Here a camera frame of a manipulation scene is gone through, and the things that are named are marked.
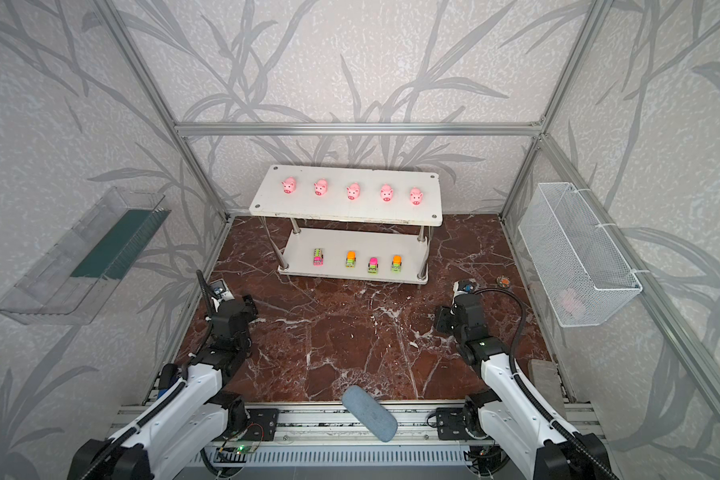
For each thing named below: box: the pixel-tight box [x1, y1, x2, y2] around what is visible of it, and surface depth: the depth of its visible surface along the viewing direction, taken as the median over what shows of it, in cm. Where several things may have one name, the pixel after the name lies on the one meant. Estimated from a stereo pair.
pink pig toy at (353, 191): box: [346, 182, 361, 201], surface depth 79 cm
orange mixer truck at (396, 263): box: [391, 255, 403, 273], surface depth 98 cm
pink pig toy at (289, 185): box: [281, 176, 296, 195], surface depth 80 cm
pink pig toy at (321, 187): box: [313, 178, 329, 197], surface depth 79 cm
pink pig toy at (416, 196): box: [410, 187, 423, 206], surface depth 77 cm
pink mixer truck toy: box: [368, 257, 379, 274], surface depth 98 cm
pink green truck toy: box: [313, 248, 325, 267], surface depth 100 cm
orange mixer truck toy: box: [346, 250, 357, 268], surface depth 100 cm
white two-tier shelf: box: [249, 164, 444, 284], surface depth 83 cm
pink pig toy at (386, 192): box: [380, 183, 395, 202], surface depth 78 cm
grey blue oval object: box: [342, 385, 398, 443], surface depth 74 cm
